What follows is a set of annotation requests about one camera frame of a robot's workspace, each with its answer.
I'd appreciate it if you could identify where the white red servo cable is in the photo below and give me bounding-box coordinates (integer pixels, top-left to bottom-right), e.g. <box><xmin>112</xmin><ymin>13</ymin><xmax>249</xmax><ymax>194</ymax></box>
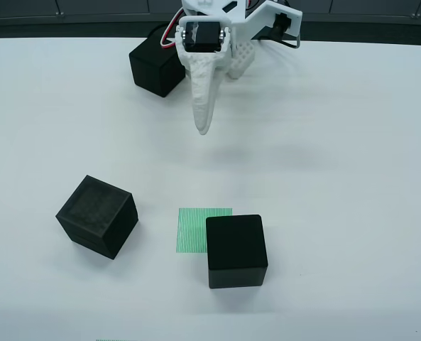
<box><xmin>159</xmin><ymin>7</ymin><xmax>186</xmax><ymax>50</ymax></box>

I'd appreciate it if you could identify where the black cube with seam line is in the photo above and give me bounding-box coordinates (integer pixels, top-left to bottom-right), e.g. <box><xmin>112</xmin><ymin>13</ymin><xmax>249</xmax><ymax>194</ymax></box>
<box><xmin>55</xmin><ymin>174</ymin><xmax>140</xmax><ymax>261</ymax></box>

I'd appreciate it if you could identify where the black camera on white bracket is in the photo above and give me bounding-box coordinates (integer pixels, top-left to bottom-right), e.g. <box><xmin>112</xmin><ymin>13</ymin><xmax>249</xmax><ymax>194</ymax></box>
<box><xmin>244</xmin><ymin>0</ymin><xmax>304</xmax><ymax>40</ymax></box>

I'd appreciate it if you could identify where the black cable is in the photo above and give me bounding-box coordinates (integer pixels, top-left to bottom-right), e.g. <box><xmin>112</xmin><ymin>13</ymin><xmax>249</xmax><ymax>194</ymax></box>
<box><xmin>280</xmin><ymin>33</ymin><xmax>302</xmax><ymax>50</ymax></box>

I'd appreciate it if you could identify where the green striped square marker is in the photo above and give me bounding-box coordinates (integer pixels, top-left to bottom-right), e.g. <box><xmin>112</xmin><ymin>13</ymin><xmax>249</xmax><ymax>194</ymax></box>
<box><xmin>175</xmin><ymin>207</ymin><xmax>234</xmax><ymax>254</ymax></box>

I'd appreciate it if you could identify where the smooth black cube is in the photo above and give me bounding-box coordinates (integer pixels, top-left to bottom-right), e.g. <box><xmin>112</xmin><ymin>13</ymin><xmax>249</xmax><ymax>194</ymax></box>
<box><xmin>205</xmin><ymin>214</ymin><xmax>269</xmax><ymax>290</ymax></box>

